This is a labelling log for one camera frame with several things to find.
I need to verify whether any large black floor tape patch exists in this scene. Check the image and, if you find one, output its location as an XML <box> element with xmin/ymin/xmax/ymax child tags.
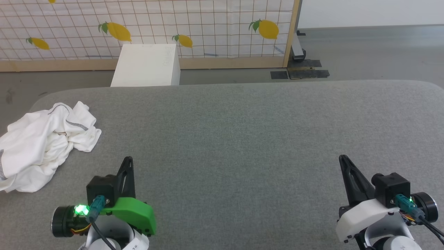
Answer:
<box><xmin>287</xmin><ymin>69</ymin><xmax>330</xmax><ymax>80</ymax></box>

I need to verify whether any metal partition foot with caster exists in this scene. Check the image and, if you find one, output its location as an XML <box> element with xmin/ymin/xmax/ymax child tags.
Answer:
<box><xmin>291</xmin><ymin>31</ymin><xmax>307</xmax><ymax>63</ymax></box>

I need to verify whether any white garment with grey stitching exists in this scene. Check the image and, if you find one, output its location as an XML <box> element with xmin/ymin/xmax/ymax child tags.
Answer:
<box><xmin>0</xmin><ymin>101</ymin><xmax>102</xmax><ymax>193</ymax></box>

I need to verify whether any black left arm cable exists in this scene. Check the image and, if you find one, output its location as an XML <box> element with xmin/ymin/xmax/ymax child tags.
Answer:
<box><xmin>86</xmin><ymin>195</ymin><xmax>118</xmax><ymax>250</ymax></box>

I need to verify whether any white box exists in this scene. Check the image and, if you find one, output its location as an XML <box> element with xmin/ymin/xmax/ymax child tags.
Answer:
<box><xmin>110</xmin><ymin>44</ymin><xmax>181</xmax><ymax>87</ymax></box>

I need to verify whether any grey fabric sofa cushion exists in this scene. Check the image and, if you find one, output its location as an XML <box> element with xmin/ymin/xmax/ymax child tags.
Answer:
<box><xmin>0</xmin><ymin>80</ymin><xmax>444</xmax><ymax>250</ymax></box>

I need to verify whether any white left cable label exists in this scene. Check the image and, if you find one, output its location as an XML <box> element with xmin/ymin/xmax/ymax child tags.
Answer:
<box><xmin>122</xmin><ymin>232</ymin><xmax>150</xmax><ymax>250</ymax></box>

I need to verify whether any lemon print partition screen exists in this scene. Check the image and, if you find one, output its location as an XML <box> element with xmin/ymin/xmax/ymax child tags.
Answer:
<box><xmin>0</xmin><ymin>0</ymin><xmax>301</xmax><ymax>72</ymax></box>

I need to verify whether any narrow black floor tape patch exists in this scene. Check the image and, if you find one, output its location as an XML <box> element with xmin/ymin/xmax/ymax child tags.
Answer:
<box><xmin>290</xmin><ymin>59</ymin><xmax>322</xmax><ymax>68</ymax></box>

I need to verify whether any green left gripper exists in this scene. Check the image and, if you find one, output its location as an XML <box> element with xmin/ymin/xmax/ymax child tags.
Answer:
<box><xmin>51</xmin><ymin>156</ymin><xmax>157</xmax><ymax>239</ymax></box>

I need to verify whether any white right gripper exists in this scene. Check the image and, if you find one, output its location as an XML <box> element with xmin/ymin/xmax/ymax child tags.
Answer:
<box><xmin>335</xmin><ymin>155</ymin><xmax>438</xmax><ymax>243</ymax></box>

